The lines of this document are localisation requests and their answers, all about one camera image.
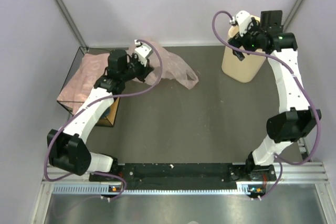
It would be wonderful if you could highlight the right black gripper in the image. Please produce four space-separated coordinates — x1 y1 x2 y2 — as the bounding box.
228 18 265 61

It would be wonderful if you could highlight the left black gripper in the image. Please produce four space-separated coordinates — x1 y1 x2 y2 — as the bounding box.
121 52 154 82

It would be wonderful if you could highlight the cream plastic trash bin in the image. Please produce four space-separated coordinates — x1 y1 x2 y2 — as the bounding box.
222 18 266 83

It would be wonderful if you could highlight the pink plastic trash bag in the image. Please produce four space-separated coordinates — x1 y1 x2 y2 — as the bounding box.
144 38 199 90

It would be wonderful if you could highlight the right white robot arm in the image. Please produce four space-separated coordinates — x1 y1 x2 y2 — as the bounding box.
228 10 321 180

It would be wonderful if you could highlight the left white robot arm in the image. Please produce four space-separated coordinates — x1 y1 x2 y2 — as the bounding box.
47 44 153 180

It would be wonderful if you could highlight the pink folded bag stack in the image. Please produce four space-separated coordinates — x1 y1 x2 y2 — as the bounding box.
57 53 109 114

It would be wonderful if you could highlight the blue roll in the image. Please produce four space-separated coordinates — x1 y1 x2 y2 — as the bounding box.
100 110 110 118

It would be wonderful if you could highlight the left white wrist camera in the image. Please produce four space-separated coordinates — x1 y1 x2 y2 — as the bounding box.
134 40 153 67

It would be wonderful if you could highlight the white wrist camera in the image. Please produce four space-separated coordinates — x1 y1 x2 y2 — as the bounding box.
134 40 153 67
228 10 260 38

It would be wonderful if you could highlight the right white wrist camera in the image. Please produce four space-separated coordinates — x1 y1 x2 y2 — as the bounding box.
228 10 260 38

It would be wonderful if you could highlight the black wire frame box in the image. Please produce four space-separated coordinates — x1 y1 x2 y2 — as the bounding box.
57 48 110 115

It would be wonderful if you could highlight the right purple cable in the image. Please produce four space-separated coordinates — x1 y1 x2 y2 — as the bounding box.
212 10 322 200

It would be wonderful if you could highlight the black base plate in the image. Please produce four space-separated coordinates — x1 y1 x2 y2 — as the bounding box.
89 162 276 184

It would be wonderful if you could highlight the grey slotted cable duct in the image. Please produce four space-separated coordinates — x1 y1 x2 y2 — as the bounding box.
52 182 264 196

